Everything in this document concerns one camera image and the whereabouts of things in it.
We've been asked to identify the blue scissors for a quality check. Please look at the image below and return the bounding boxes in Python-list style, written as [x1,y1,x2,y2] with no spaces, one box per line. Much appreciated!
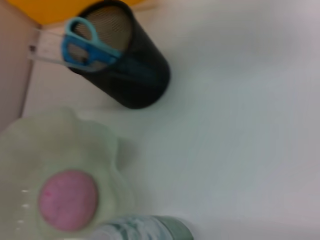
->
[60,16,157,85]

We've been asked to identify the clear water bottle green label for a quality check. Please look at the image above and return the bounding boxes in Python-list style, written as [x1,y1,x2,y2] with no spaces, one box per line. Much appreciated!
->
[89,214,195,240]

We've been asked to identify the pink peach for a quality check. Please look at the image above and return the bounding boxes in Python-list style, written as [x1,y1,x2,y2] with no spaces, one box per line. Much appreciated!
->
[38,169,99,233]

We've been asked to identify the clear plastic ruler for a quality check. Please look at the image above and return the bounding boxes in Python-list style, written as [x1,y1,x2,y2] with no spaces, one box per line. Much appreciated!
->
[26,26,70,68]

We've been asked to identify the black mesh pen holder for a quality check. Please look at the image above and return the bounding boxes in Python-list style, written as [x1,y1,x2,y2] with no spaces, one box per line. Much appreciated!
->
[65,0,172,110]

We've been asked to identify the green translucent fruit bowl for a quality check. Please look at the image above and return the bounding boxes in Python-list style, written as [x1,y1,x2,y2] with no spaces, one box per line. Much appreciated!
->
[0,106,138,240]

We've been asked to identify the yellow plastic bin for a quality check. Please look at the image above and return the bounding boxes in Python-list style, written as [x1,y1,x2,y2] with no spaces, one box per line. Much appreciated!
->
[4,0,152,26]

